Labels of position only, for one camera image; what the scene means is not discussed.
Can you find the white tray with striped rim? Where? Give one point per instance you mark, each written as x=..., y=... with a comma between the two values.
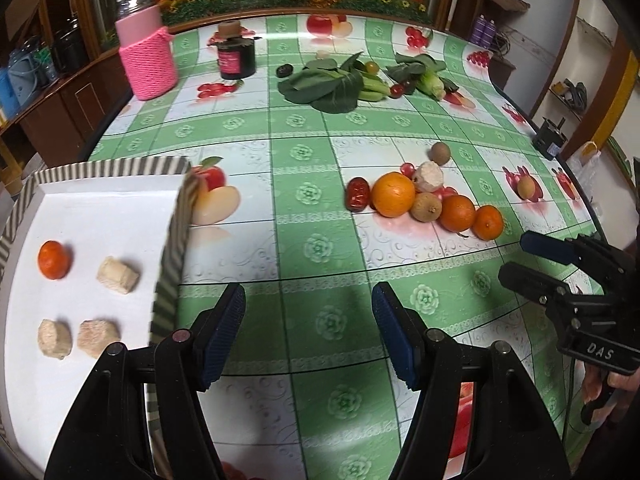
x=100, y=220

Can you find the small mandarin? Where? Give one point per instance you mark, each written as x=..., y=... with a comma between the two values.
x=487, y=222
x=55, y=260

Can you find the person's right hand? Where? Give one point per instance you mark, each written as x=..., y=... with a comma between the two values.
x=615, y=392

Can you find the red jujube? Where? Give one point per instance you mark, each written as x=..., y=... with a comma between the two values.
x=357, y=195

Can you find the green checkered fruit-print tablecloth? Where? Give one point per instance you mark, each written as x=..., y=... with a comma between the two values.
x=310, y=240

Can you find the clear plastic bag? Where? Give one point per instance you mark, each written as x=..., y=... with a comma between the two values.
x=587, y=157

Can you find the brown round cap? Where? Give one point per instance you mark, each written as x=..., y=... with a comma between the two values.
x=230, y=29

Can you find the tan brown round fruit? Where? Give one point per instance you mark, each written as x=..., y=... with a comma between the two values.
x=426, y=207

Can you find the medium orange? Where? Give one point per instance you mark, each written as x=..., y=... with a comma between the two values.
x=457, y=212

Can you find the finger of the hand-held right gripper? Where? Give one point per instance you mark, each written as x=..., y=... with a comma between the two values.
x=542, y=247
x=530, y=282

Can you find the black pot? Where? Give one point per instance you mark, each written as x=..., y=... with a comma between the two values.
x=67, y=50

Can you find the black cylindrical device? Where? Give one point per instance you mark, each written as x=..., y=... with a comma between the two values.
x=547, y=135

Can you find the small green round fruit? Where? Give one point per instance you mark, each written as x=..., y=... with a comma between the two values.
x=371, y=66

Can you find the small tan longan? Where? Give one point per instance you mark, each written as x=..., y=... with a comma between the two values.
x=525, y=187

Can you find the dark purple plum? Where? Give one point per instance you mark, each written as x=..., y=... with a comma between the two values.
x=285, y=71
x=409, y=87

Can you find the large orange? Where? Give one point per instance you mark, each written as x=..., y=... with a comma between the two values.
x=395, y=194

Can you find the purple bottle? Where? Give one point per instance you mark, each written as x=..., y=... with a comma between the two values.
x=488, y=31
x=477, y=30

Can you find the wooden cabinet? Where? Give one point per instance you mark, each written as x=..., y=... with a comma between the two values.
x=60, y=110

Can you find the dark leafy bok choy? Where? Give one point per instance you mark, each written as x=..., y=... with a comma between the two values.
x=320, y=85

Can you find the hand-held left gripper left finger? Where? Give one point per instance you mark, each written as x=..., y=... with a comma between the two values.
x=224, y=332

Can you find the dark brown round fruit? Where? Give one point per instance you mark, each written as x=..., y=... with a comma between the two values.
x=440, y=153

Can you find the red cherry tomato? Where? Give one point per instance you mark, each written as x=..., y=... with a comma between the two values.
x=407, y=170
x=396, y=91

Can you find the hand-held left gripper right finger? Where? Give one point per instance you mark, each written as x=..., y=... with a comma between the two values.
x=395, y=335

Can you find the glass jar with pink cozy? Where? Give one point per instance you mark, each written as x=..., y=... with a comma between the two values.
x=145, y=55

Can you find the dark jar with red label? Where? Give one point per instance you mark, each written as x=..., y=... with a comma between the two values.
x=236, y=57

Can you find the pale stalk bok choy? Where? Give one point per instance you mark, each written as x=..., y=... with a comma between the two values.
x=425, y=77

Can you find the beige peeled fruit chunk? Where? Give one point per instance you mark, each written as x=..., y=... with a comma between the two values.
x=97, y=337
x=428, y=176
x=52, y=338
x=117, y=275

